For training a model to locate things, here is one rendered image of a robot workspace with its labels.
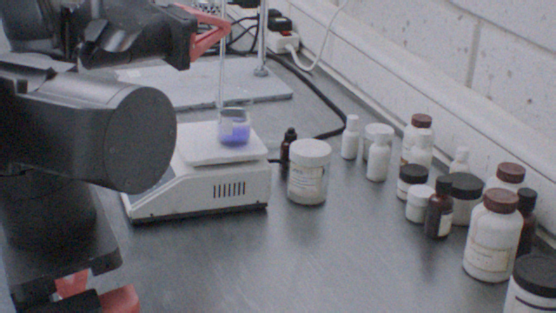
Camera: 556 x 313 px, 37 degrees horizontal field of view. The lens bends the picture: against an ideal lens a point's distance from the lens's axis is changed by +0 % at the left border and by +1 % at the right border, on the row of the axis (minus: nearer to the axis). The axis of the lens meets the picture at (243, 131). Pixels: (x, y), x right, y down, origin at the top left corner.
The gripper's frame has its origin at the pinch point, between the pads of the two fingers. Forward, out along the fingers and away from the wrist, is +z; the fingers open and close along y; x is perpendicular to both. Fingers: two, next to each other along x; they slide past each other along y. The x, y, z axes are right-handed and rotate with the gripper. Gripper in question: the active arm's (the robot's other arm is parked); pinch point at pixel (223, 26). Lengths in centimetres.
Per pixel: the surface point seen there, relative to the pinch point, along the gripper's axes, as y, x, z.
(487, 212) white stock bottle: -32.4, 16.5, 18.7
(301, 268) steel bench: -20.9, 25.5, -0.1
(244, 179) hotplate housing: -6.2, 20.0, 0.5
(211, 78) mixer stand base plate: 37.4, 23.9, 20.9
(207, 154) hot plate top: -3.0, 16.6, -3.7
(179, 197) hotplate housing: -3.8, 21.8, -8.3
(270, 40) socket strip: 48, 22, 42
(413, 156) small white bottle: -11.4, 20.0, 26.7
